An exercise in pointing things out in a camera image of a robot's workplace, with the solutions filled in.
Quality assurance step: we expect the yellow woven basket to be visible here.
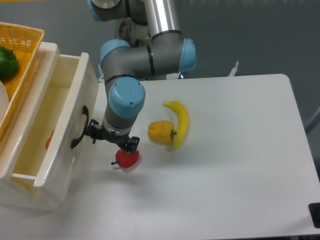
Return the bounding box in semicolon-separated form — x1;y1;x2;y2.
0;22;45;138

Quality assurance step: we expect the yellow toy pepper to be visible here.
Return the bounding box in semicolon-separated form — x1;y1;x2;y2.
147;120;176;144

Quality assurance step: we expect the yellow toy banana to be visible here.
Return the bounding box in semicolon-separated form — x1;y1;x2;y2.
163;101;189;149

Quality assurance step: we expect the white drawer cabinet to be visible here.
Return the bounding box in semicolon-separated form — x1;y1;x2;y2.
0;42;60;210

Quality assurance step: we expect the orange toy pepper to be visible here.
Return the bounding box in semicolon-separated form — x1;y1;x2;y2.
45;130;55;149

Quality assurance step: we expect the black corner device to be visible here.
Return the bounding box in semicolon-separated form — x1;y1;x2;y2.
308;202;320;229

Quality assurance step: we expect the white top drawer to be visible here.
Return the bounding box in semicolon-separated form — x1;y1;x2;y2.
11;52;99;204

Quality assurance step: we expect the green toy pepper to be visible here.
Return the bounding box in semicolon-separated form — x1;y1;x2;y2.
0;46;19;80

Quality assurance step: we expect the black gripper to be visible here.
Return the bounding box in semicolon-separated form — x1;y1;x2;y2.
84;119;140;156

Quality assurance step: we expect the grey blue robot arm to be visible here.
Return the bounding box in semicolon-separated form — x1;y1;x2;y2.
87;0;197;154

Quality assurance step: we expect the red toy pepper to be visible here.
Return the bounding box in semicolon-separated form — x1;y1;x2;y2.
111;149;140;169

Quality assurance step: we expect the white plate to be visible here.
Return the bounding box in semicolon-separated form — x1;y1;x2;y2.
0;82;10;122

